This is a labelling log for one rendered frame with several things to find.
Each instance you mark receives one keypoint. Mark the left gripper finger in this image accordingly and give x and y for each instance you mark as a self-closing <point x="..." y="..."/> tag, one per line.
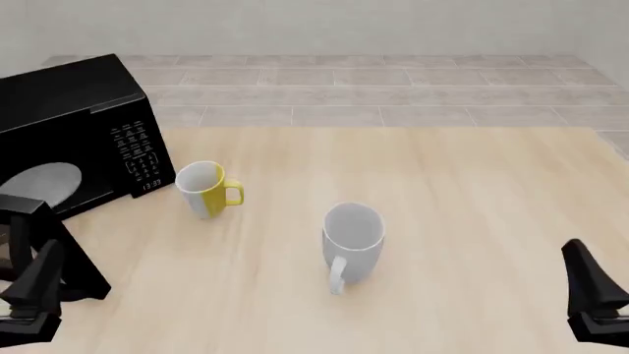
<point x="41" y="284"/>

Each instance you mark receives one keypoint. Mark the grey glass turntable plate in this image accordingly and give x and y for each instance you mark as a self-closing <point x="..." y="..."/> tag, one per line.
<point x="46" y="180"/>

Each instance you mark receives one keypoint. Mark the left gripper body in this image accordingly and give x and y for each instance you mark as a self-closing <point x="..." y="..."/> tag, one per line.
<point x="29" y="328"/>

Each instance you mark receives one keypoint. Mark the pale grey mug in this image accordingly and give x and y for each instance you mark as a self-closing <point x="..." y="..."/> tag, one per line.
<point x="361" y="263"/>

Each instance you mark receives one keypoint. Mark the black microwave door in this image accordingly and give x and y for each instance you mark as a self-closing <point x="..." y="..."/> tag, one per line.
<point x="74" y="258"/>

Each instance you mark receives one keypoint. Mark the black microwave oven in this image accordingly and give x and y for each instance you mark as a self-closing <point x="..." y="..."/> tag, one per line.
<point x="64" y="107"/>

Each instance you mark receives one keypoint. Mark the yellow and white mug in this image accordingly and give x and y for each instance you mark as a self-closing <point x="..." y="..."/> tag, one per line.
<point x="213" y="197"/>

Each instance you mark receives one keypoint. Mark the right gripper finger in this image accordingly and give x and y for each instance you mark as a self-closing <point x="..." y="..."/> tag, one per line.
<point x="587" y="287"/>

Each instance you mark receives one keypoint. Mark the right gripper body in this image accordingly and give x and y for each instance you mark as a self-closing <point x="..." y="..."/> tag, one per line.
<point x="604" y="328"/>

